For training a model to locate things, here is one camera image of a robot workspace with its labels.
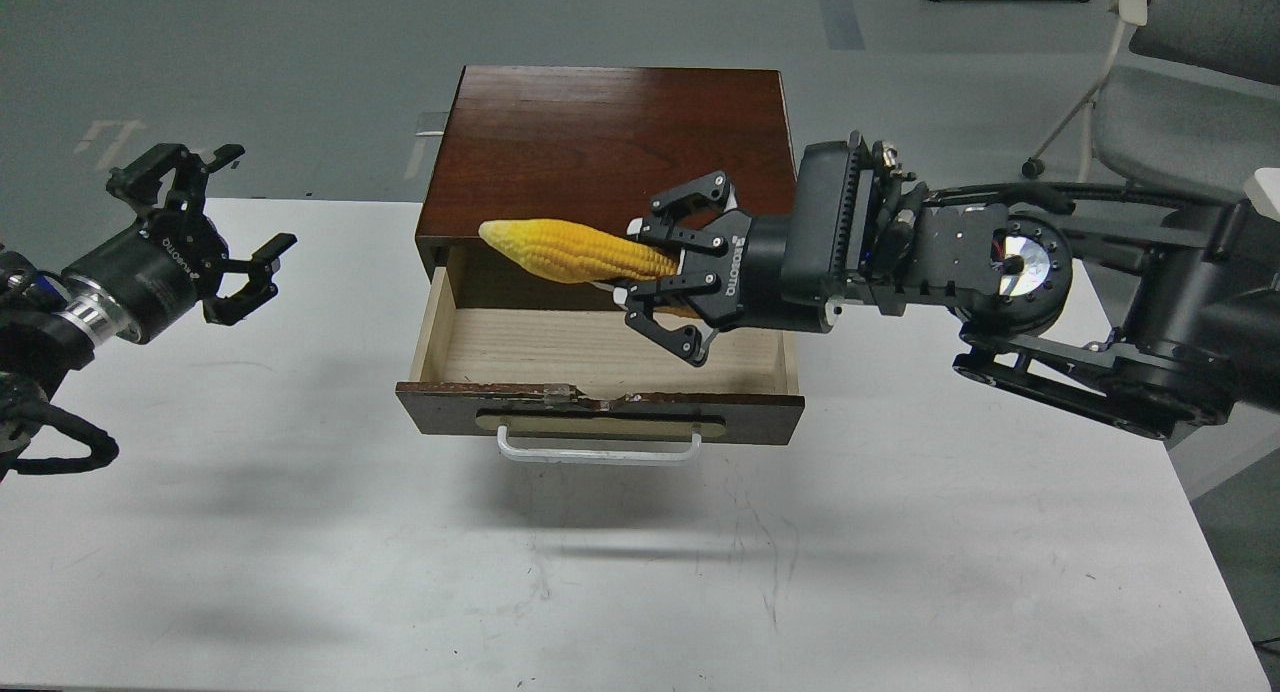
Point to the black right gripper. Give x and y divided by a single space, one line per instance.
138 282

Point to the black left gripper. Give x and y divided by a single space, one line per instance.
783 271

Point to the yellow corn cob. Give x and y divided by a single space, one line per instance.
573 265

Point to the wooden drawer with white handle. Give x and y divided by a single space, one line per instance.
552 373

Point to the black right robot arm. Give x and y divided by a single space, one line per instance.
1146 312

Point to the dark wooden cabinet box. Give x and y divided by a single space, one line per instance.
591 145

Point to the grey office chair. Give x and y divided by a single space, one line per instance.
1186 99

